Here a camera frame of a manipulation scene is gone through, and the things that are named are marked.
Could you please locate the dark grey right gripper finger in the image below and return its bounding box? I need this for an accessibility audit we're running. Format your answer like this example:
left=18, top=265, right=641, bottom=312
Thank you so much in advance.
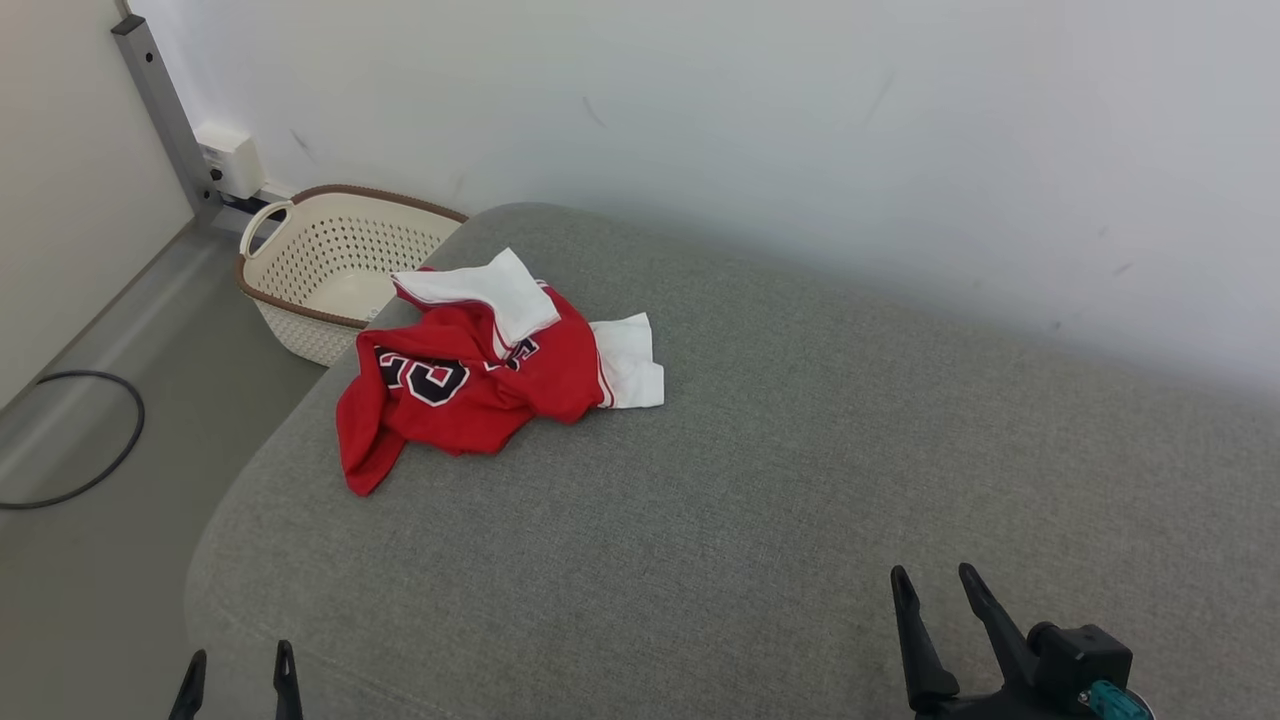
left=957, top=562, right=1043, bottom=693
left=889, top=565, right=960, bottom=714

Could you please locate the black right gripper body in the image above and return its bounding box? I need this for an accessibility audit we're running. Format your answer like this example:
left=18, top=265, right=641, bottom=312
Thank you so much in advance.
left=908, top=678, right=1101, bottom=720

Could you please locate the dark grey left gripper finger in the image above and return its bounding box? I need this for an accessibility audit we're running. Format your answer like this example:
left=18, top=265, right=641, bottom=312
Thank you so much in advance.
left=167, top=649, right=209, bottom=720
left=273, top=640, right=304, bottom=720

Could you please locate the red jersey with white sleeves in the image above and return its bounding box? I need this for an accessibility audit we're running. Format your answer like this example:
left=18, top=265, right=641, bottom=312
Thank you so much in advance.
left=334, top=247, right=666, bottom=498

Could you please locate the grey fabric sofa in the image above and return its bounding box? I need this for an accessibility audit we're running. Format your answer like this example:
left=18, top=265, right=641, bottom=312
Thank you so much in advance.
left=184, top=202, right=1280, bottom=720

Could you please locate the cream perforated laundry basket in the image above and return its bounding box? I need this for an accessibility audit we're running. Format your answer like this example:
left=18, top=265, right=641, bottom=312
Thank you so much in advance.
left=235, top=183, right=470, bottom=368

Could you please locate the black cable with teal plug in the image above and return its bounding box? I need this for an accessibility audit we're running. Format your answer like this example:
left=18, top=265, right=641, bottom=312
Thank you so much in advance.
left=1077, top=679, right=1153, bottom=720

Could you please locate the black floor cable loop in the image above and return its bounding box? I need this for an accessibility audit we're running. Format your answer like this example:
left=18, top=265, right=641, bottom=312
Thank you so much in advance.
left=0, top=370, right=147, bottom=512

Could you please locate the white wall socket box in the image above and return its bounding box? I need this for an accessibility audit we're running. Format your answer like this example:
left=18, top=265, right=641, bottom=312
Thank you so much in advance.
left=194, top=121, right=267, bottom=200

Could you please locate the grey metal post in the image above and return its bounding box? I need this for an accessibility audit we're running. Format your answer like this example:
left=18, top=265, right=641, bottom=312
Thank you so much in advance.
left=110, top=13, right=224, bottom=228

